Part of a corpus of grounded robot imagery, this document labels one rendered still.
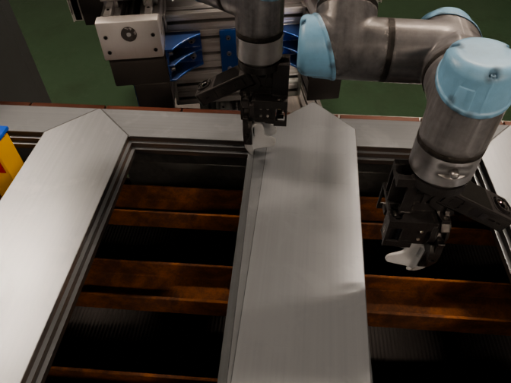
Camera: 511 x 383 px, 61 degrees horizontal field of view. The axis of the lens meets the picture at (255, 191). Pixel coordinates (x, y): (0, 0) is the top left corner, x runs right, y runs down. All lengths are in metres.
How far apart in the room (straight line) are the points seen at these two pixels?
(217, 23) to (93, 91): 1.65
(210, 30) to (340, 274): 0.74
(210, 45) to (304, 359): 0.85
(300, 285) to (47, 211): 0.46
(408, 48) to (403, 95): 2.10
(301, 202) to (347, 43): 0.33
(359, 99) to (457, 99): 2.09
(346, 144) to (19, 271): 0.63
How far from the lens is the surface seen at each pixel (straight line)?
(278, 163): 0.84
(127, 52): 1.08
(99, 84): 2.78
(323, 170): 0.83
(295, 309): 0.65
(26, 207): 0.87
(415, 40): 0.55
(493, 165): 0.95
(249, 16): 0.68
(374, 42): 0.54
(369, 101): 2.55
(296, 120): 0.94
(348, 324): 0.65
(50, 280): 0.75
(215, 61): 1.23
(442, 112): 0.49
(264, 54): 0.70
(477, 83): 0.46
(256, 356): 0.62
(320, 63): 0.54
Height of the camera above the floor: 1.42
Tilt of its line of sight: 47 degrees down
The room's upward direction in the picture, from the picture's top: 1 degrees counter-clockwise
